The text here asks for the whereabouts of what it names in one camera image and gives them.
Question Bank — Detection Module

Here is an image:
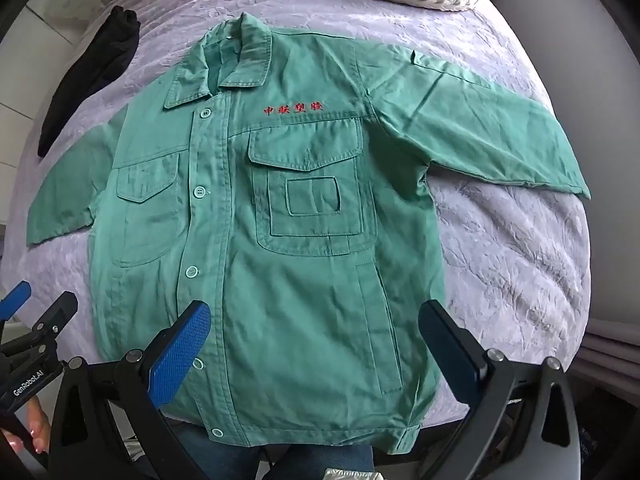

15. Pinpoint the lavender quilted bedspread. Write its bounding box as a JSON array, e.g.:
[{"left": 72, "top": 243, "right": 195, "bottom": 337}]
[{"left": 1, "top": 0, "right": 591, "bottom": 364}]

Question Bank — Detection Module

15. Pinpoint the black folded garment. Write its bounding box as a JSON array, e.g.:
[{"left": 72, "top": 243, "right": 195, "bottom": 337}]
[{"left": 37, "top": 6, "right": 140, "bottom": 158}]

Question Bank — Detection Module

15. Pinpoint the green work jacket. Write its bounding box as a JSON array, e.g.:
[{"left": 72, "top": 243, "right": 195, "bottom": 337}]
[{"left": 26, "top": 14, "right": 588, "bottom": 454}]

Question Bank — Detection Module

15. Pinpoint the person's left hand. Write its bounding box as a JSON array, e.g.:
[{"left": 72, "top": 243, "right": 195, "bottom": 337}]
[{"left": 1, "top": 396, "right": 51, "bottom": 454}]

